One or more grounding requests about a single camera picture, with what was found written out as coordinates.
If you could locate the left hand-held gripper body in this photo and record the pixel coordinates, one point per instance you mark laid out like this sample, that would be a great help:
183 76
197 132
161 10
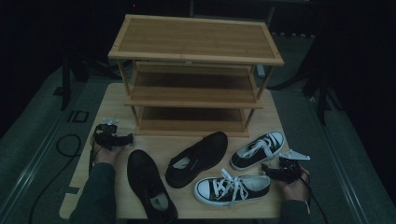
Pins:
106 138

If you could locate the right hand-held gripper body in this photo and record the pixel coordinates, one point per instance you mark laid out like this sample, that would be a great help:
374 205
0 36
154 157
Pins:
289 171

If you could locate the black and white sneaker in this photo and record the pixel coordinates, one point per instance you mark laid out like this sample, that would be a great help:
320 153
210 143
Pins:
230 189
255 152

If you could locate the black slip-on shoe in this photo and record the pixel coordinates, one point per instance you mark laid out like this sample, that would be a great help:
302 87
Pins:
149 183
199 155

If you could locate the wooden shoe rack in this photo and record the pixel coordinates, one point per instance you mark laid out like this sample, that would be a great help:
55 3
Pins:
193 40

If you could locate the person's left hand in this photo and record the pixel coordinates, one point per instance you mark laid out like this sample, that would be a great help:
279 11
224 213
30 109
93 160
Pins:
107 155

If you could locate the person's right hand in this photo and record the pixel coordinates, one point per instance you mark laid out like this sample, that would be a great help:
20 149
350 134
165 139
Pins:
294 189

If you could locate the grey tape piece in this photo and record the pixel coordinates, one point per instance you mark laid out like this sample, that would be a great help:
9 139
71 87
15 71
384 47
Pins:
73 190

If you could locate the black stand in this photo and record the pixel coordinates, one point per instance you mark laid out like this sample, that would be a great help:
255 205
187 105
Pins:
65 84
323 99

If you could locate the small grey bar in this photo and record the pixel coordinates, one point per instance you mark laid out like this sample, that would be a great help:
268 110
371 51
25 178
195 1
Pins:
260 71

